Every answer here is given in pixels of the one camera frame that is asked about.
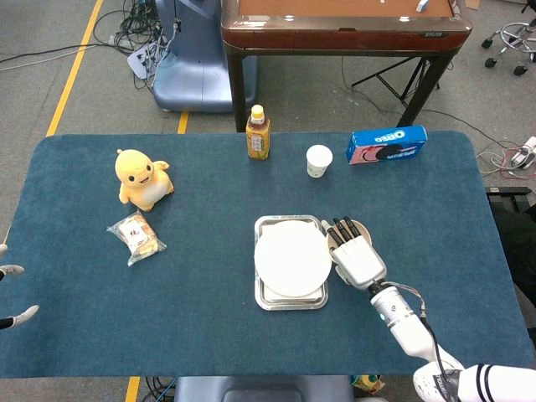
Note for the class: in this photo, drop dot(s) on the yellow cap tea bottle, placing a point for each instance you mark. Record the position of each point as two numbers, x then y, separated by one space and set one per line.
257 142

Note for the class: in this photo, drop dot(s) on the bread in clear wrapper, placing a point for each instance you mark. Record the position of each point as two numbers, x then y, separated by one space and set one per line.
136 238

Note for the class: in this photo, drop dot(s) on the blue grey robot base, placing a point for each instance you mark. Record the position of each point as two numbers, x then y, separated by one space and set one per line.
197 79

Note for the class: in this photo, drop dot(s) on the office chair wheel base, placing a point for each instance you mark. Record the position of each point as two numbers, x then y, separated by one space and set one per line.
513 42

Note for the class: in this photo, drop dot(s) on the silver metal tray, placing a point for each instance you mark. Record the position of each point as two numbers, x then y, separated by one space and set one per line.
293 305

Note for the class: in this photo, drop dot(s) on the blue felt table cloth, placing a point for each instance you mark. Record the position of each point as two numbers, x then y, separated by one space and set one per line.
209 293

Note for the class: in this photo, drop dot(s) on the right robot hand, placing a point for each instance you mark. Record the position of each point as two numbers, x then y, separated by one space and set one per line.
358 261

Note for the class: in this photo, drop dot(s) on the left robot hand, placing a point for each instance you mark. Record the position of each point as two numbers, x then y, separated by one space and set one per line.
26 314

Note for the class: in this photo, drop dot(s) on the white power strip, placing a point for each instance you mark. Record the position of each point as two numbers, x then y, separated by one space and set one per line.
525 153
142 63

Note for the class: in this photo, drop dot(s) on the white paper cup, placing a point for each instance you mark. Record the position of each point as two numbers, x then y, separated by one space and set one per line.
318 163

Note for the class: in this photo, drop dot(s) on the beige white bowl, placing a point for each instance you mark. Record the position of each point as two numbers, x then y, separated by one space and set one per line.
364 231

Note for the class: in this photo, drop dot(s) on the white round plate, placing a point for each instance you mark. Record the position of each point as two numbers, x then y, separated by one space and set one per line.
291 259

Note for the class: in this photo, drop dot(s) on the blue Oreo cookie box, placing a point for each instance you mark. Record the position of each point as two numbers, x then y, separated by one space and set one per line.
385 146

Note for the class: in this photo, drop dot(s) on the single blue mahjong tile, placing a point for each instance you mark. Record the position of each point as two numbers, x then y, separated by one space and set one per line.
422 5

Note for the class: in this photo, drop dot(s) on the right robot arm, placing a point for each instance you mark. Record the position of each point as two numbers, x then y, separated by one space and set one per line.
402 324

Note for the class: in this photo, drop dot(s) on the yellow dinosaur plush toy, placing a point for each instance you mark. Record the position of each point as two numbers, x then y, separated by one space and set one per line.
140 178

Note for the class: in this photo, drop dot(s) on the brown mahjong table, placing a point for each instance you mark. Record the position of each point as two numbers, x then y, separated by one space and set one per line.
343 37

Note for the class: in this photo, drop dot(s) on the grey robot torso base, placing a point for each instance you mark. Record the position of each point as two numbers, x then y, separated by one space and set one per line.
259 389

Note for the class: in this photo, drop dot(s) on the black equipment frame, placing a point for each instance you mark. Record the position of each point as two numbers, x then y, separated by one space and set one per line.
515 234

